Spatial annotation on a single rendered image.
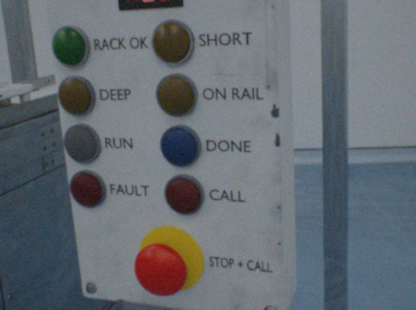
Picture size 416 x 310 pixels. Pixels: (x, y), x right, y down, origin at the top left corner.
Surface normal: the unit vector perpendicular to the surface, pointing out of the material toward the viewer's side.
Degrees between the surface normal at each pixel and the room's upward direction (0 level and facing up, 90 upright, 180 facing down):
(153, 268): 85
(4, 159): 90
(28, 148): 90
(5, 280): 90
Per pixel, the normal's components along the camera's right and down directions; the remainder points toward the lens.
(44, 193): 0.94, 0.04
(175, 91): -0.33, 0.22
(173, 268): 0.04, 0.08
